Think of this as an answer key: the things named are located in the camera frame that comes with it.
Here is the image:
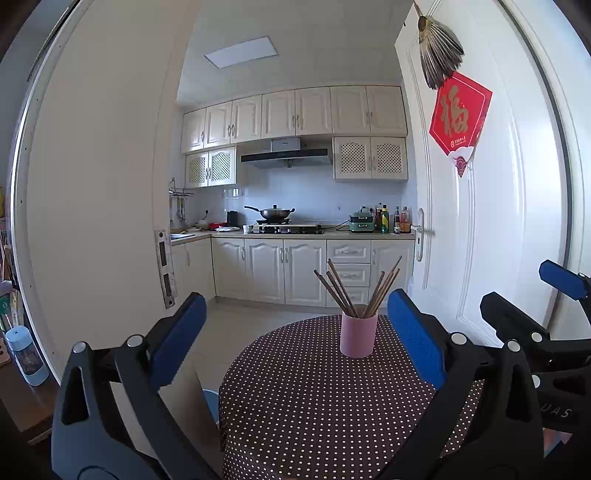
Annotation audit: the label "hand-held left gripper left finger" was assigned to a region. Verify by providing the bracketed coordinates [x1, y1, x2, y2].
[51, 292, 221, 480]

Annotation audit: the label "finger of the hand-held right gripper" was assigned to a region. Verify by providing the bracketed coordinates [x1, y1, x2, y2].
[539, 260, 591, 301]
[480, 292, 552, 354]

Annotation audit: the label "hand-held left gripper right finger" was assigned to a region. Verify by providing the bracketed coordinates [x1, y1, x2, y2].
[387, 288, 544, 480]

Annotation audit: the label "pink cup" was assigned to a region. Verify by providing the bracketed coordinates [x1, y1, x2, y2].
[340, 310, 378, 358]

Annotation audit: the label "group of wooden chopsticks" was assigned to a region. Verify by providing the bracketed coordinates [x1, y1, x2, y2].
[314, 256, 403, 319]

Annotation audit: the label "metal door lock plate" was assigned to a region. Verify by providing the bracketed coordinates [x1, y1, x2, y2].
[154, 228, 178, 309]

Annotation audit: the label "white panelled door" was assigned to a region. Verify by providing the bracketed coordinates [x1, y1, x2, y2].
[394, 0, 573, 347]

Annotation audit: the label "white base cabinets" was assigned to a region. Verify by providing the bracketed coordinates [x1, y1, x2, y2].
[171, 233, 416, 306]

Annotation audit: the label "green electric cooker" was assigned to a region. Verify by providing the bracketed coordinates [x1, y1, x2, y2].
[348, 209, 376, 234]

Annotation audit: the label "light blue water bottle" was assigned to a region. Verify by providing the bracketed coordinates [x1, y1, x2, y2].
[4, 325, 50, 386]

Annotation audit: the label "gas stove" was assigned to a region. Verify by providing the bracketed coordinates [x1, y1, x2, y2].
[247, 223, 325, 234]

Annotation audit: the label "steel wok with lid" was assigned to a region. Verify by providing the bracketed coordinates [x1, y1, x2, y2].
[244, 204, 296, 220]

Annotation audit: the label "wooden side cabinet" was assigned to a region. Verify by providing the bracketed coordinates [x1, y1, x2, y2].
[0, 369, 58, 444]

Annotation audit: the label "white plain door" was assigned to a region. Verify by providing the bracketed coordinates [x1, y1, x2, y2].
[9, 0, 204, 416]

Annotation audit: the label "small lattice door cabinet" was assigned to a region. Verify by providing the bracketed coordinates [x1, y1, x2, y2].
[185, 146, 237, 188]

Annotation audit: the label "wide lattice door cabinet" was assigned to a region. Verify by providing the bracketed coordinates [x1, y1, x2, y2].
[333, 136, 409, 181]

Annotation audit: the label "red paper door decoration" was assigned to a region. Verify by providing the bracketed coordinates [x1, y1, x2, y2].
[428, 71, 493, 178]

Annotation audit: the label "range hood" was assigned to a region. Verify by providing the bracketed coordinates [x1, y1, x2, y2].
[240, 137, 333, 169]

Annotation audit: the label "hanging feather fan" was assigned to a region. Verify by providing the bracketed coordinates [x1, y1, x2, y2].
[413, 2, 465, 90]

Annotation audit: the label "ceiling light panel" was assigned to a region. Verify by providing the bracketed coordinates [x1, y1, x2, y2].
[204, 36, 281, 69]

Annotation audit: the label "silver door handle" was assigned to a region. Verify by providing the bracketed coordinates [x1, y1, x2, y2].
[411, 208, 437, 262]

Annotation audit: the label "wall utensil rack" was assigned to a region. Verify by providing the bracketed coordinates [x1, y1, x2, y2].
[168, 178, 195, 222]

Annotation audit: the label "white wall cabinets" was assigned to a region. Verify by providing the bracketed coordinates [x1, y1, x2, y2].
[181, 85, 408, 154]

